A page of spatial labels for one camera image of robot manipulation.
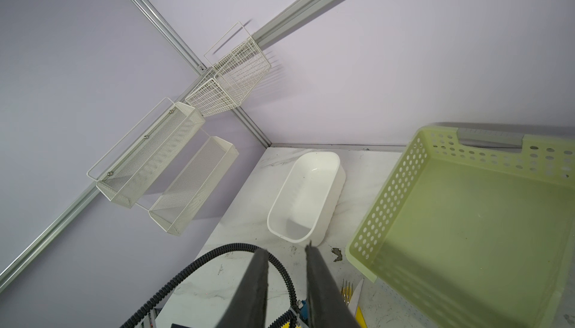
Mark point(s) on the upper white mesh shelf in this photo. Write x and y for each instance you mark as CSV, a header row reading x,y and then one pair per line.
x,y
136,161

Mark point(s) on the light green perforated basket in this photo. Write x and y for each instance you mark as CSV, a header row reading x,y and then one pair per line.
x,y
474,228

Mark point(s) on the aluminium frame post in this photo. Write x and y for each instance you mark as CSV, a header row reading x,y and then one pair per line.
x,y
171,36

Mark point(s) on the white plastic cutlery tub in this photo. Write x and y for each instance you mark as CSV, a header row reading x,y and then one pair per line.
x,y
304,207

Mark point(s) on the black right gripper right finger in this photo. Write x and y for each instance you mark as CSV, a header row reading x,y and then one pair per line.
x,y
326,306

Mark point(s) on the small dark debris piece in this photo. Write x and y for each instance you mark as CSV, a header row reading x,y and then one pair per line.
x,y
337,253

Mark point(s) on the lower white mesh shelf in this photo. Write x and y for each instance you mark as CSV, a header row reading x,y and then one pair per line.
x,y
178,205

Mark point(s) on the fork with green handle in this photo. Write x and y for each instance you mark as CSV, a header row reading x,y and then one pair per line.
x,y
346,291

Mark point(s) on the white mesh shelf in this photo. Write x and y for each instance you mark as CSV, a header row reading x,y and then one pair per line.
x,y
178,205
136,161

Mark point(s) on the white wire wall basket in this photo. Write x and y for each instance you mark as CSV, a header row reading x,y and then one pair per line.
x,y
236,66

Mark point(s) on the yellow paper napkin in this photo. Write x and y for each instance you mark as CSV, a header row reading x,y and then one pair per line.
x,y
360,318

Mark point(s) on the knife with green handle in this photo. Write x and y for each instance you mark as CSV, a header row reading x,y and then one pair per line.
x,y
353,304

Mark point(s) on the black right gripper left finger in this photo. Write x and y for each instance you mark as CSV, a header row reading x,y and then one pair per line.
x,y
249,304

